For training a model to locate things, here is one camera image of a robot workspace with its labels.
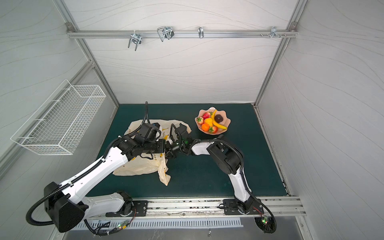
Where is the cream banana-print plastic bag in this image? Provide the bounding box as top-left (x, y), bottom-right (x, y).
top-left (113, 120), bottom-right (192, 186)

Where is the red strawberry front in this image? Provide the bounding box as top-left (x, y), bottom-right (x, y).
top-left (209, 126), bottom-right (218, 134)

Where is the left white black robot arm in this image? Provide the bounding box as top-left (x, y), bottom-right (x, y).
top-left (26, 114), bottom-right (166, 233)

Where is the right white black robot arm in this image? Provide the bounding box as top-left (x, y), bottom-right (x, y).
top-left (165, 124), bottom-right (277, 234)

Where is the orange mandarin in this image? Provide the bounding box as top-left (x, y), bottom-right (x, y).
top-left (201, 123), bottom-right (211, 132)

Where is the pale red strawberry left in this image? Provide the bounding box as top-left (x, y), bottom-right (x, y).
top-left (196, 117), bottom-right (204, 125)

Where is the yellow pear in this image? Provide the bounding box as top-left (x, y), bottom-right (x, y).
top-left (205, 118), bottom-right (214, 127)

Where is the pink scalloped fruit bowl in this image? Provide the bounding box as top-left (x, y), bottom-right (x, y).
top-left (195, 107), bottom-right (231, 136)

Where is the red strawberry top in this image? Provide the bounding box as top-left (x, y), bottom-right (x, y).
top-left (203, 112), bottom-right (211, 120)

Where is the dark brown fruit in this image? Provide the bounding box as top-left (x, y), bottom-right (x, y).
top-left (214, 114), bottom-right (224, 123)

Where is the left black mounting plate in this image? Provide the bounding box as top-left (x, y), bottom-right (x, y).
top-left (106, 201), bottom-right (149, 217)

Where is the black mounting plate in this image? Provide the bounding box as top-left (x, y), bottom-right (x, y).
top-left (106, 201), bottom-right (149, 217)
top-left (218, 197), bottom-right (265, 215)

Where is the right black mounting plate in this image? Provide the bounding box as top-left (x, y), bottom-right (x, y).
top-left (218, 197), bottom-right (265, 215)

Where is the metal hook clamp left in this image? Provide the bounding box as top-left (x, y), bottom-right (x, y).
top-left (128, 33), bottom-right (142, 51)

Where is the metal hook clamp middle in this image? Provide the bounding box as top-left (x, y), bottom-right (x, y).
top-left (157, 26), bottom-right (175, 42)

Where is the metal hook clamp small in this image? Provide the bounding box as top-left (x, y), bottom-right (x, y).
top-left (198, 27), bottom-right (204, 39)

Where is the aluminium top crossbar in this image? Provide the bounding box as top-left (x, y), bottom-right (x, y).
top-left (67, 29), bottom-right (299, 40)

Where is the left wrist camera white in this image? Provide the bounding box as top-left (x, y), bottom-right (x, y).
top-left (153, 123), bottom-right (162, 136)

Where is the white wire basket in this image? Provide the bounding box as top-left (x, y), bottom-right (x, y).
top-left (11, 80), bottom-right (106, 156)

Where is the left black base cable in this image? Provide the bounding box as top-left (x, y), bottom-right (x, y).
top-left (83, 208), bottom-right (137, 237)

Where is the white slotted cable duct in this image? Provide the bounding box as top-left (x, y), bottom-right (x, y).
top-left (72, 218), bottom-right (244, 231)

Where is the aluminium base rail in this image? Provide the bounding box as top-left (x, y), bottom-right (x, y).
top-left (83, 196), bottom-right (307, 220)

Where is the metal bracket clamp right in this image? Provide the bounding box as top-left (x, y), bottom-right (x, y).
top-left (260, 27), bottom-right (287, 39)

